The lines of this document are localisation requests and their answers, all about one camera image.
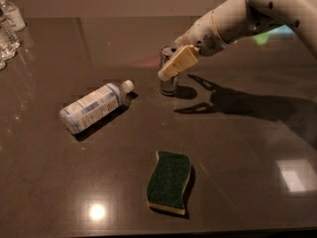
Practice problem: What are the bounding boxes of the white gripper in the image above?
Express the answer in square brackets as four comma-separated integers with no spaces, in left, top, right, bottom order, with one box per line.
[158,0,264,81]

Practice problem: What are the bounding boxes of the green yellow sponge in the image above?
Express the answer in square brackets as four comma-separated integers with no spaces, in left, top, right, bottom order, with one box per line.
[146,151,191,215]

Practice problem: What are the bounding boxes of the white labelled bottle at edge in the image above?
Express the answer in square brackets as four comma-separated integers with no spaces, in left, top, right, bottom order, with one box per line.
[0,0,26,32]

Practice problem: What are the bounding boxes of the silver blue redbull can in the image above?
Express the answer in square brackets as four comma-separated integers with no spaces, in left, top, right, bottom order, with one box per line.
[159,46,178,96]

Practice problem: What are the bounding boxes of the lying plastic water bottle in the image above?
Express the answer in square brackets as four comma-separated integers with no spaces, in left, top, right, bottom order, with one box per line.
[59,80,134,135]

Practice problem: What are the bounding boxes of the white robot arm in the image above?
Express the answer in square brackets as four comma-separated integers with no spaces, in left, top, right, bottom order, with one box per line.
[158,0,317,81]

